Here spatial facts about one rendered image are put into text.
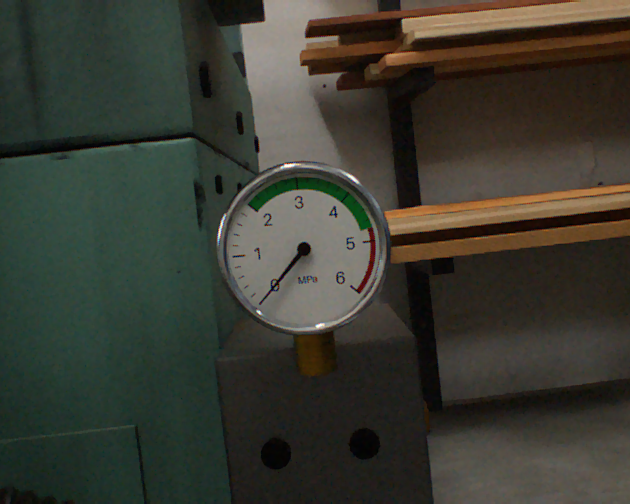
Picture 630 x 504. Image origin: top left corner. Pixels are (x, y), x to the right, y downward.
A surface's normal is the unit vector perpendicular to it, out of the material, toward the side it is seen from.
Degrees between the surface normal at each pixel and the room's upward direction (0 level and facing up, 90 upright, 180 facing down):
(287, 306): 90
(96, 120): 90
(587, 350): 90
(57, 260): 90
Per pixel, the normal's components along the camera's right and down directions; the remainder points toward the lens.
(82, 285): 0.01, 0.05
